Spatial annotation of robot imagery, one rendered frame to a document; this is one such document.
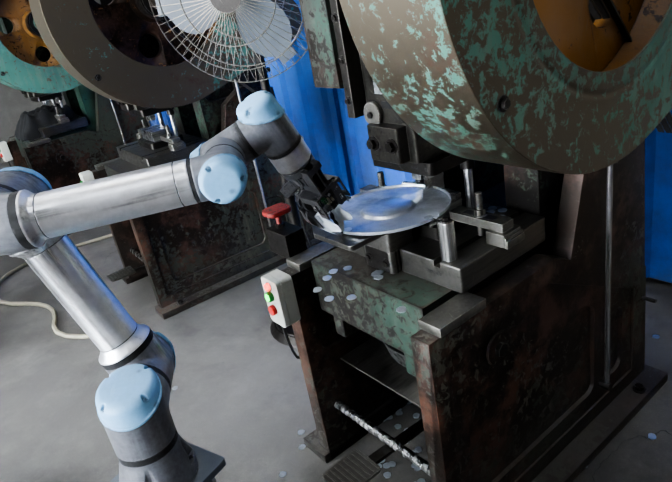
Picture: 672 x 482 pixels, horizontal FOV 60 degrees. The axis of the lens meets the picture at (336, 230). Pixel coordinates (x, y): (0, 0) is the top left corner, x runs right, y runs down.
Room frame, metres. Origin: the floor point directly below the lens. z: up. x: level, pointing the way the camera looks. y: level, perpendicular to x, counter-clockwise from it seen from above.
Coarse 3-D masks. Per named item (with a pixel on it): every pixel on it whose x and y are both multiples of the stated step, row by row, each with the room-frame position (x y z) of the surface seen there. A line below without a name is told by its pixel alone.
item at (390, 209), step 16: (368, 192) 1.39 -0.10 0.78; (384, 192) 1.37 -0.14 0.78; (400, 192) 1.35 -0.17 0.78; (416, 192) 1.32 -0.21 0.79; (432, 192) 1.30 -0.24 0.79; (352, 208) 1.31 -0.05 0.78; (368, 208) 1.27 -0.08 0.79; (384, 208) 1.24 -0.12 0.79; (400, 208) 1.22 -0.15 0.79; (416, 208) 1.22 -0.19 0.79; (432, 208) 1.20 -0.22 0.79; (352, 224) 1.20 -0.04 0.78; (368, 224) 1.18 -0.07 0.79; (384, 224) 1.16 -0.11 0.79; (400, 224) 1.15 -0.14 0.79; (416, 224) 1.12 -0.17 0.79
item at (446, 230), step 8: (440, 224) 1.10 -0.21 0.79; (448, 224) 1.09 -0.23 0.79; (440, 232) 1.10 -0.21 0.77; (448, 232) 1.09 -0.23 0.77; (440, 240) 1.10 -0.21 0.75; (448, 240) 1.09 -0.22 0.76; (440, 248) 1.11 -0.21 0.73; (448, 248) 1.09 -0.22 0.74; (456, 248) 1.10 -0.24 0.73; (448, 256) 1.09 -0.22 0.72; (456, 256) 1.10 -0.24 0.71
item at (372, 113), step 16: (368, 80) 1.32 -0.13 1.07; (368, 96) 1.33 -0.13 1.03; (368, 112) 1.30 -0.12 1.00; (384, 112) 1.29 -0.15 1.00; (368, 128) 1.29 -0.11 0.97; (384, 128) 1.25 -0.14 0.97; (400, 128) 1.23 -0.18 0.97; (368, 144) 1.28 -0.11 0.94; (384, 144) 1.25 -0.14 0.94; (400, 144) 1.22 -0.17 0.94; (416, 144) 1.22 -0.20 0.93; (384, 160) 1.26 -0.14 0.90; (400, 160) 1.22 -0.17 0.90; (416, 160) 1.22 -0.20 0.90
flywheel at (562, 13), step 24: (552, 0) 0.96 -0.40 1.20; (576, 0) 1.00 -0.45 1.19; (624, 0) 1.08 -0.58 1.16; (648, 0) 1.12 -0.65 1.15; (552, 24) 0.96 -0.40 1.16; (576, 24) 1.00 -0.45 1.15; (600, 24) 1.07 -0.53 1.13; (648, 24) 1.09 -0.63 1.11; (576, 48) 1.00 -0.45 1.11; (600, 48) 1.04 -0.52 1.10; (624, 48) 1.07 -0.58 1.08
